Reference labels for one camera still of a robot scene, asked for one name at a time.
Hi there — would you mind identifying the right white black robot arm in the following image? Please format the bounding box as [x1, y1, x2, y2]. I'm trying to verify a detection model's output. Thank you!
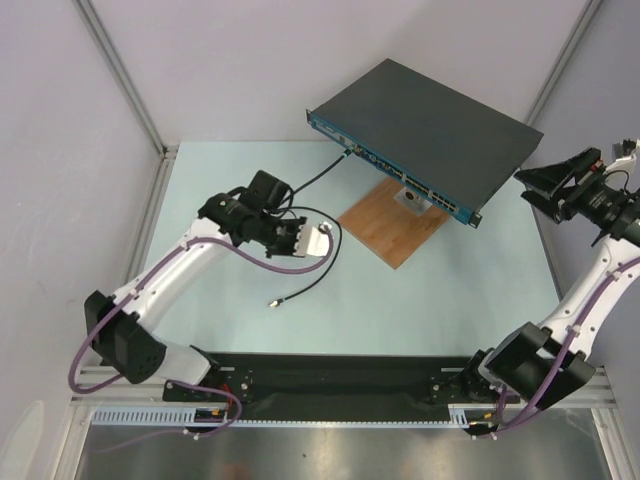
[460, 139, 639, 411]

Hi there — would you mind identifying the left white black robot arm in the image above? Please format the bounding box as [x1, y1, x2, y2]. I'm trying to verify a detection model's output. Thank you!
[84, 171, 329, 400]

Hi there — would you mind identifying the brown wooden board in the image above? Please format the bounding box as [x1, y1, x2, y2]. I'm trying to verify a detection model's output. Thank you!
[339, 178, 450, 270]

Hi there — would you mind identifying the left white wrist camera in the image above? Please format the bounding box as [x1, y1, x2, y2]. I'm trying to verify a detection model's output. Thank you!
[293, 222, 332, 258]

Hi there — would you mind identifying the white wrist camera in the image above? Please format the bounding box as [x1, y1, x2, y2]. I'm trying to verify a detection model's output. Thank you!
[293, 222, 332, 258]
[605, 138, 639, 176]

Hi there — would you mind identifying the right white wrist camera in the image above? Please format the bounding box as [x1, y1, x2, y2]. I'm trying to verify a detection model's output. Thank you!
[605, 138, 639, 176]

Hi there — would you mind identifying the black cable with plug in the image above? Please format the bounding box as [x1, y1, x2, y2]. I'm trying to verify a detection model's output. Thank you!
[268, 148, 357, 309]

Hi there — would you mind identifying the blue black network switch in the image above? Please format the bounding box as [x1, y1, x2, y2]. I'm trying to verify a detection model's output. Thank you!
[306, 59, 543, 228]

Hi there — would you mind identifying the metal switch stand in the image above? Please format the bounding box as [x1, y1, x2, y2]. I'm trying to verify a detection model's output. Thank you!
[394, 188, 431, 217]

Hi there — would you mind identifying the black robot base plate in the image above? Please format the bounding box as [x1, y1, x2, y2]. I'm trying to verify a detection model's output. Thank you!
[102, 351, 521, 421]

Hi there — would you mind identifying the right aluminium frame post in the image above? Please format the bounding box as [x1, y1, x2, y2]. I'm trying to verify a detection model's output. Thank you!
[524, 0, 607, 127]

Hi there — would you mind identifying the aluminium frame post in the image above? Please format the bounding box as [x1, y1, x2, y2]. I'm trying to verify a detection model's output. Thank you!
[524, 0, 607, 127]
[72, 0, 177, 159]

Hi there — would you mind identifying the aluminium frame rail front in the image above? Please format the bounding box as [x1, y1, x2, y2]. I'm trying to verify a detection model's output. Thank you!
[76, 366, 617, 409]

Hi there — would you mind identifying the white slotted cable duct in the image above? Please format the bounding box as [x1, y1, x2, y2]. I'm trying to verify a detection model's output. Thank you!
[92, 405, 497, 430]

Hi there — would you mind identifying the left aluminium frame post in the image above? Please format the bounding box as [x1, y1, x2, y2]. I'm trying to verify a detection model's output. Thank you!
[72, 0, 177, 159]

